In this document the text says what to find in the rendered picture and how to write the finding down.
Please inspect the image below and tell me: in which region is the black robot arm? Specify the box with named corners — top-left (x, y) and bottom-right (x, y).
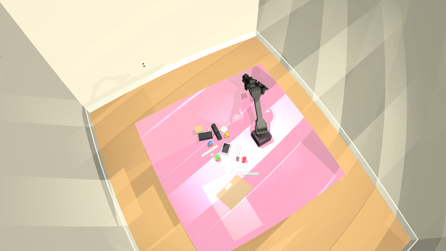
top-left (242, 74), bottom-right (268, 139)

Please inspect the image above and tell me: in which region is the white inspection card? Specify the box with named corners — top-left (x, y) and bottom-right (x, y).
top-left (221, 160), bottom-right (238, 176)

